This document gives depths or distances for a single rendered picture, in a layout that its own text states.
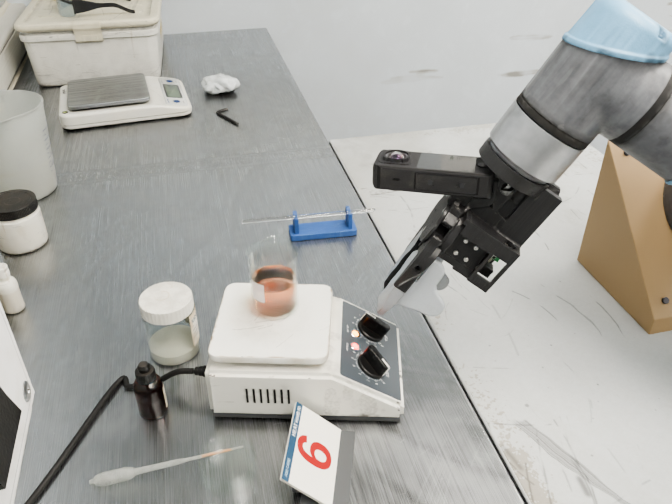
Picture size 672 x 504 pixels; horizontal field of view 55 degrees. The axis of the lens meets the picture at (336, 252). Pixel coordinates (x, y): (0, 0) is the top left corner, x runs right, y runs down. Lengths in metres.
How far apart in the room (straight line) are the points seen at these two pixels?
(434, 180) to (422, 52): 1.57
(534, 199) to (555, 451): 0.26
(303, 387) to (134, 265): 0.38
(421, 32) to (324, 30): 0.31
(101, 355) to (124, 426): 0.12
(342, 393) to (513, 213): 0.24
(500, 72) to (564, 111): 1.73
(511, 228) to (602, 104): 0.14
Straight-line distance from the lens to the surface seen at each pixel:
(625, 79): 0.57
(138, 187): 1.15
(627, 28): 0.57
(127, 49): 1.60
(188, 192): 1.11
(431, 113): 2.25
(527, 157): 0.58
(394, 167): 0.61
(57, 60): 1.63
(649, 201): 0.89
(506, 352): 0.79
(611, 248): 0.91
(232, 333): 0.67
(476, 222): 0.62
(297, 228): 0.95
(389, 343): 0.73
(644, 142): 0.59
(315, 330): 0.66
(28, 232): 1.01
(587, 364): 0.81
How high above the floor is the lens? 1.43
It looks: 34 degrees down
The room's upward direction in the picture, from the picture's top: straight up
